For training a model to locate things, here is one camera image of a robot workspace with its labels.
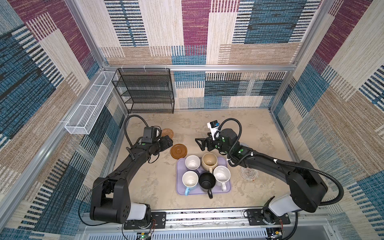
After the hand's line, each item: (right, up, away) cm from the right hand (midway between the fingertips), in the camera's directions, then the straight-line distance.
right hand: (202, 138), depth 83 cm
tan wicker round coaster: (-23, +3, +25) cm, 34 cm away
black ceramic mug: (+3, -24, +1) cm, 24 cm away
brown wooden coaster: (-14, -10, +15) cm, 23 cm away
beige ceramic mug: (+5, -15, +9) cm, 18 cm away
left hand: (-19, -2, +5) cm, 20 cm away
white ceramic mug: (+11, -21, +3) cm, 24 cm away
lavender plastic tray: (-12, -18, +6) cm, 22 cm away
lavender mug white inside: (-5, -15, +6) cm, 17 cm away
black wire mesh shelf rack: (-39, +33, +29) cm, 59 cm away
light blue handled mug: (-7, -23, +2) cm, 24 cm away
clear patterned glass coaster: (+27, -21, +5) cm, 35 cm away
